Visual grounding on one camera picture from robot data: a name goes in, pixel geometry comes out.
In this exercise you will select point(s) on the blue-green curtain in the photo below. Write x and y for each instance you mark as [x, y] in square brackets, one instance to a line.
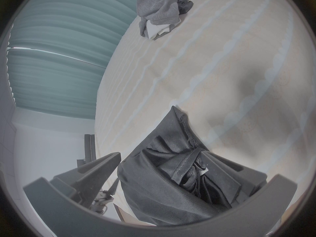
[79, 21]
[54, 88]

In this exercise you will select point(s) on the grey garment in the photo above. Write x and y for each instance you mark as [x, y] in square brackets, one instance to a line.
[158, 6]

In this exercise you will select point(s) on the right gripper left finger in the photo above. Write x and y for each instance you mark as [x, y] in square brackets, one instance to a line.
[86, 181]

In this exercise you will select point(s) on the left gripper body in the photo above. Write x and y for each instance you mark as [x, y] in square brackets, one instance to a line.
[105, 197]

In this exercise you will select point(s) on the white garment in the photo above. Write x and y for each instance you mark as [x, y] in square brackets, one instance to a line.
[156, 31]

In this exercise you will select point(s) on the bed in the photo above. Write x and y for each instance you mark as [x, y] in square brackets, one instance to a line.
[222, 70]

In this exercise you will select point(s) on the black T-shirt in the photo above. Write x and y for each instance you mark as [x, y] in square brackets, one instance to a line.
[160, 181]

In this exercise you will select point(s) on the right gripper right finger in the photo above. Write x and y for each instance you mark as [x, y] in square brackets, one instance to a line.
[234, 176]

